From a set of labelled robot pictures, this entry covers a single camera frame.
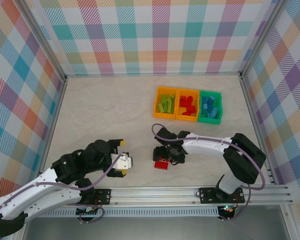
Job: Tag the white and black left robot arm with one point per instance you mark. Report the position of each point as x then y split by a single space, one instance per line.
27 195

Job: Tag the green lego plate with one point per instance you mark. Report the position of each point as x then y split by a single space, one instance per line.
170 110
161 106
168 104

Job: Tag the aluminium frame post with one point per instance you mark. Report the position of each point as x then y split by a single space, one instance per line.
261 37
47 41

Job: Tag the green plastic bin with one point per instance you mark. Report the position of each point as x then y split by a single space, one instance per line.
220 120

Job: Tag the small blue lego brick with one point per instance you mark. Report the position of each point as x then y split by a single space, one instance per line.
204 101

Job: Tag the red lego brick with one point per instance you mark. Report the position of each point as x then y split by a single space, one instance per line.
183 105
164 158
186 113
162 165
182 98
192 108
189 98

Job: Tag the small green lego brick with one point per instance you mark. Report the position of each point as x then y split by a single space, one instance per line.
163 97

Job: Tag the small circuit board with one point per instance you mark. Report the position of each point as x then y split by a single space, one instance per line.
227 209
88 212

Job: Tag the yellow plastic bin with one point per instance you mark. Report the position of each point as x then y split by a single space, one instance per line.
156 113
198 117

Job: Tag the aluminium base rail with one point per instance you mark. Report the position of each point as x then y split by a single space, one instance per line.
152 195

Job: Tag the short white slotted duct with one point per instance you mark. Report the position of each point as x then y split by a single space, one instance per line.
270 176

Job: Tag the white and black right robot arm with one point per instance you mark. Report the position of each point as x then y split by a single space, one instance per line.
205 146

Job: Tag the aluminium frame bar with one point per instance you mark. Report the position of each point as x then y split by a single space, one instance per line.
57 110
255 120
152 74

